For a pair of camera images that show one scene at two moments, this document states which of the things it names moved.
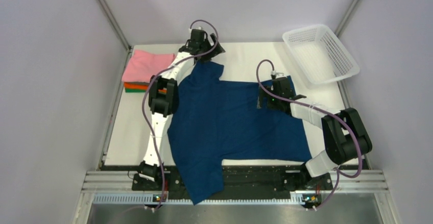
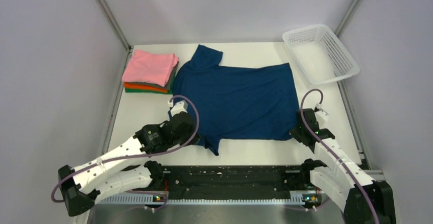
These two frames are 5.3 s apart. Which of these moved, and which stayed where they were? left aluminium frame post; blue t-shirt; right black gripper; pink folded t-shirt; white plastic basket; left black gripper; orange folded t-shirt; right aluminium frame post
Moved: blue t-shirt; right black gripper; left black gripper
Stayed: orange folded t-shirt; right aluminium frame post; left aluminium frame post; white plastic basket; pink folded t-shirt
